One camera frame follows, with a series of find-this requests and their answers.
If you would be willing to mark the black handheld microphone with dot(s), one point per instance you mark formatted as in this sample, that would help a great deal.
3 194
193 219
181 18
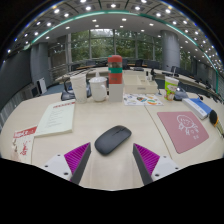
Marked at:
213 117

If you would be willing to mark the group of dark office chairs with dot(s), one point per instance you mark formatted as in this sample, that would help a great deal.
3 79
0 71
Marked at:
138 62

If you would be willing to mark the blue and white book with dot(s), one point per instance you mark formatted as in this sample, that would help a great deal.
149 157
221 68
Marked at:
198 107

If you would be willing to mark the curved conference desk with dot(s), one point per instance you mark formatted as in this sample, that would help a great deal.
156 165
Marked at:
100 70

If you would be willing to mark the cream paper booklet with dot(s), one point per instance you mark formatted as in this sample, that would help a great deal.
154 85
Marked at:
56 118

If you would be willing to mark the pink mouse pad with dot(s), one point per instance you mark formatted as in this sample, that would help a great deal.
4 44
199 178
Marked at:
173 133

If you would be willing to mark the printed green-white paper cup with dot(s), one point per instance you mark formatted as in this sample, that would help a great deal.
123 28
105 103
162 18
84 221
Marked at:
170 89

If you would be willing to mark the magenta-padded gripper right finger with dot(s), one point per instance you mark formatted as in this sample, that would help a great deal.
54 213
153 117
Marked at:
148 160

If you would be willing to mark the colourful sticker sheet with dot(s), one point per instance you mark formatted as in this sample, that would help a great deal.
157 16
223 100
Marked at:
141 99

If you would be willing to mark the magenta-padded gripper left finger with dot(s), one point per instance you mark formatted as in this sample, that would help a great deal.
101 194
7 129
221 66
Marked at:
76 158

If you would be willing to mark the red bottle with green band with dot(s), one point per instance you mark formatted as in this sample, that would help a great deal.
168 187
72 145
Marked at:
115 71

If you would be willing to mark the black conference microphone console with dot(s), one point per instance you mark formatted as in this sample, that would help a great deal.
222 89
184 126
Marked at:
181 95
66 96

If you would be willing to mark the white lidded ceramic mug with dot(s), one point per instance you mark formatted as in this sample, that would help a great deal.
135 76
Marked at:
97 89

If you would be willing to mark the group of ceiling lights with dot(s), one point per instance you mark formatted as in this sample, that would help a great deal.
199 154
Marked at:
113 5

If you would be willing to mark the red and white leaflet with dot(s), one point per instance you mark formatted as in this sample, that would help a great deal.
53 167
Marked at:
24 143

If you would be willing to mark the cream cardboard box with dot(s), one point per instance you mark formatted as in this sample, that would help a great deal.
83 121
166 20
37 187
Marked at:
138 86

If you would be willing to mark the black computer mouse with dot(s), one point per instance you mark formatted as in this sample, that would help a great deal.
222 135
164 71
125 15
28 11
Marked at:
111 140

